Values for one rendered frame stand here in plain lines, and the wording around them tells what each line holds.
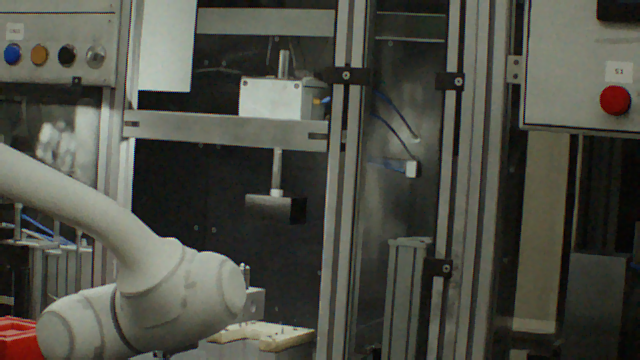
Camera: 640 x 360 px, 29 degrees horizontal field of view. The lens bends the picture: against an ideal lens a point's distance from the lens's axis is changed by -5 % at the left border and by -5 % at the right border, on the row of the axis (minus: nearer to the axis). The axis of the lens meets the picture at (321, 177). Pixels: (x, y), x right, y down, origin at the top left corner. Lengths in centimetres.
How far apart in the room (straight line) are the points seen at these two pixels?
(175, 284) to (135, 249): 7
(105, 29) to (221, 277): 65
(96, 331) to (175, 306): 13
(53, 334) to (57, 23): 69
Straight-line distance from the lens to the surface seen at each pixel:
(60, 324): 167
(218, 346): 216
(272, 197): 218
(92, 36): 214
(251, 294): 206
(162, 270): 161
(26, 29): 223
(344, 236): 193
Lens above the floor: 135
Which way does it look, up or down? 3 degrees down
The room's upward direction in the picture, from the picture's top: 4 degrees clockwise
